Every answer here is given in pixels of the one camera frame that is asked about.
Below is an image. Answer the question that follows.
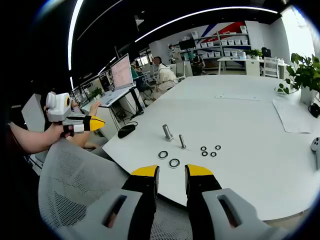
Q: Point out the shelf with white bins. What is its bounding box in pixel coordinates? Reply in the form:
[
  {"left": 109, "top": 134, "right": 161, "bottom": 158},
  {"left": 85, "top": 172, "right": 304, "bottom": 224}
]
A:
[{"left": 191, "top": 24, "right": 252, "bottom": 61}]

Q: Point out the clear glass dish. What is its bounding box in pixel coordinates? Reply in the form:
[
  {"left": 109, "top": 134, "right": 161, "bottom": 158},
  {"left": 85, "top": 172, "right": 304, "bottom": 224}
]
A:
[{"left": 274, "top": 85, "right": 301, "bottom": 97}]

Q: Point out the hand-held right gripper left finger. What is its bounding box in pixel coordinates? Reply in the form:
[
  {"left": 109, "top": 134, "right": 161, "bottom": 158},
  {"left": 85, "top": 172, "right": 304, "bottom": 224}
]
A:
[{"left": 58, "top": 164, "right": 161, "bottom": 240}]

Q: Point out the white background desk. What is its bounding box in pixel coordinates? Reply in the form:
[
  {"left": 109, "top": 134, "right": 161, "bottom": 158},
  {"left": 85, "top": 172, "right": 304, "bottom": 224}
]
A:
[{"left": 216, "top": 55, "right": 291, "bottom": 79}]

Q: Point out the large green potted plant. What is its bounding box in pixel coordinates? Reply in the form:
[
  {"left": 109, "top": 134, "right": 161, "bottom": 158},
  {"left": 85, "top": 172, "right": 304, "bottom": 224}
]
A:
[{"left": 274, "top": 52, "right": 320, "bottom": 106}]

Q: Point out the small green potted plant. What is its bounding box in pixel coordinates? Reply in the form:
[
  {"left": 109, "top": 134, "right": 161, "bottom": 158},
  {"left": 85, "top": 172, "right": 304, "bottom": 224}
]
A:
[{"left": 243, "top": 48, "right": 264, "bottom": 61}]

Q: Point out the black computer mouse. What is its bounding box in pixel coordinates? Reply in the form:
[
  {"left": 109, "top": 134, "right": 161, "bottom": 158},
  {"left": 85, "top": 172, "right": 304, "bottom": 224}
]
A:
[{"left": 117, "top": 123, "right": 137, "bottom": 139}]

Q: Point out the small threaded steel stud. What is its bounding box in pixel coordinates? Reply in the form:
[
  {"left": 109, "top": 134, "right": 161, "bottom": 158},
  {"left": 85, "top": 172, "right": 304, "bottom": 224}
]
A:
[{"left": 178, "top": 134, "right": 188, "bottom": 150}]

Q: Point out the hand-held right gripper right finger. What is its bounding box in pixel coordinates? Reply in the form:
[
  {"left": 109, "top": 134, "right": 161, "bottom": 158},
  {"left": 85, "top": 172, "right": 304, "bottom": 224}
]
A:
[{"left": 184, "top": 163, "right": 288, "bottom": 240}]

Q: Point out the person's left hand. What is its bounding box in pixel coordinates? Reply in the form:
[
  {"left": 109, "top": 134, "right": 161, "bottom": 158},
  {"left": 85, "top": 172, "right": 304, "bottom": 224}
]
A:
[{"left": 49, "top": 122, "right": 76, "bottom": 144}]

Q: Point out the white standing desk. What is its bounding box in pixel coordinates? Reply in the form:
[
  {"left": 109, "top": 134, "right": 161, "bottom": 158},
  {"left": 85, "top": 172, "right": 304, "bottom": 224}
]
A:
[{"left": 81, "top": 84, "right": 146, "bottom": 132}]

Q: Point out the large threaded steel stud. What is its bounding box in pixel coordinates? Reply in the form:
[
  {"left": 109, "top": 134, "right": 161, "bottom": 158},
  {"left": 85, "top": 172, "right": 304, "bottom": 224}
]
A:
[{"left": 162, "top": 124, "right": 175, "bottom": 143}]

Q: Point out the white paper sheet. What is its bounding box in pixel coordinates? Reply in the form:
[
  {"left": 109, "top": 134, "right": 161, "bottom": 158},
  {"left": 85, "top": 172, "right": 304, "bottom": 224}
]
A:
[{"left": 271, "top": 98, "right": 314, "bottom": 134}]

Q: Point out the white game controller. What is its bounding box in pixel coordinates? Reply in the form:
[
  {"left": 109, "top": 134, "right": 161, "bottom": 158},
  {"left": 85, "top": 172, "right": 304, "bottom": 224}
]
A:
[{"left": 310, "top": 136, "right": 320, "bottom": 171}]

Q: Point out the black coiled cable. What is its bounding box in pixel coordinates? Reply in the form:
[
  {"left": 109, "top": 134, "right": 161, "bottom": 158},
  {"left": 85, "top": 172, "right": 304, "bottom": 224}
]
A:
[{"left": 307, "top": 101, "right": 320, "bottom": 119}]

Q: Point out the white slatted chair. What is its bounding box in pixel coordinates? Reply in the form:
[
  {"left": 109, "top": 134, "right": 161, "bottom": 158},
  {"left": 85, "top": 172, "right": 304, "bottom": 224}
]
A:
[{"left": 262, "top": 56, "right": 280, "bottom": 79}]

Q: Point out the grey mesh office chair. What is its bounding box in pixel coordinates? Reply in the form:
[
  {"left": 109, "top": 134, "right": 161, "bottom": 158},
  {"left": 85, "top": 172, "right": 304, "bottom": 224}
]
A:
[{"left": 37, "top": 137, "right": 196, "bottom": 240}]

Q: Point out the long ceiling light strip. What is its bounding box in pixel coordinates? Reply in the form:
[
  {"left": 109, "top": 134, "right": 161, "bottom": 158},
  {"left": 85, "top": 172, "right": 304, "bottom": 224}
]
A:
[
  {"left": 67, "top": 0, "right": 85, "bottom": 71},
  {"left": 134, "top": 6, "right": 279, "bottom": 43}
]

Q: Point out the computer monitor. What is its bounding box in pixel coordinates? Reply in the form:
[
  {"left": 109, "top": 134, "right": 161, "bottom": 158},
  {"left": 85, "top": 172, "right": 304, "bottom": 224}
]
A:
[{"left": 109, "top": 53, "right": 135, "bottom": 91}]

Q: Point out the black mouse cable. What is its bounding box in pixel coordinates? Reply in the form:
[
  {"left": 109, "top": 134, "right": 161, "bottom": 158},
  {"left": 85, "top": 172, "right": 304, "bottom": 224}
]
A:
[{"left": 119, "top": 120, "right": 139, "bottom": 129}]

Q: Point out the green desk plant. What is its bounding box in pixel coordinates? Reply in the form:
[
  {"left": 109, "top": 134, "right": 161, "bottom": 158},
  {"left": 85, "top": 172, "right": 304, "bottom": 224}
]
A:
[{"left": 89, "top": 87, "right": 104, "bottom": 100}]

